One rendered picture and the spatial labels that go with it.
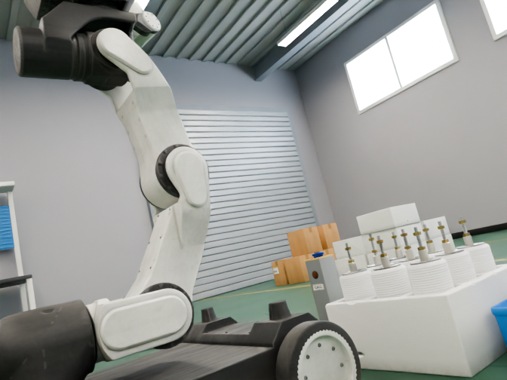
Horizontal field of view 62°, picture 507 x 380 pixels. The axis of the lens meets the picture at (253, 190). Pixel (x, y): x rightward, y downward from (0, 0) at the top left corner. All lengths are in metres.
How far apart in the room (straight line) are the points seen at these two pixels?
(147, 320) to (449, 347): 0.67
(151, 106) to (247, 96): 6.91
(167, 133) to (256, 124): 6.61
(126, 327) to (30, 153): 5.34
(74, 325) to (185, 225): 0.32
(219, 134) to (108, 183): 2.07
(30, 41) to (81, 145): 5.25
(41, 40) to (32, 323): 0.61
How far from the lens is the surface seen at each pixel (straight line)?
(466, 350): 1.09
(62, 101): 6.53
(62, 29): 1.13
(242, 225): 6.86
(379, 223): 3.94
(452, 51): 6.95
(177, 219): 1.03
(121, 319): 0.92
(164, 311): 0.95
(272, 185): 7.43
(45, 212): 5.96
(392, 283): 1.18
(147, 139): 1.08
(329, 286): 1.41
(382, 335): 1.19
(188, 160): 1.04
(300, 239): 5.04
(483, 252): 1.32
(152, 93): 1.11
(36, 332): 0.92
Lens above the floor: 0.35
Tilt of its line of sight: 10 degrees up
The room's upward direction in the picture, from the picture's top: 13 degrees counter-clockwise
